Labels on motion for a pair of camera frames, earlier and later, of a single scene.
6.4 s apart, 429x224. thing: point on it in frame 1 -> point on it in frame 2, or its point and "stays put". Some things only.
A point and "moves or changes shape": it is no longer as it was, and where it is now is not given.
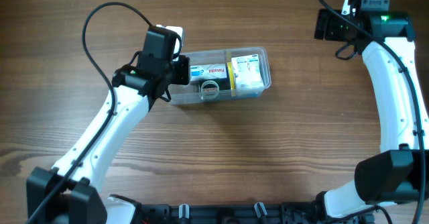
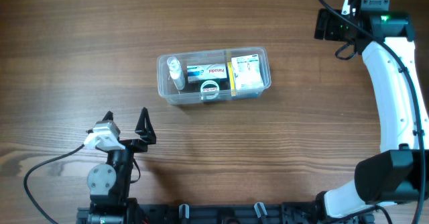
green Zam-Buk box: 214,84 moves or changes shape
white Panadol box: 212,71 stays put
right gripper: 331,33 stays put
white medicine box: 247,72 stays put
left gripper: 183,74 -> 147,134
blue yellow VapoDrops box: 231,73 stays put
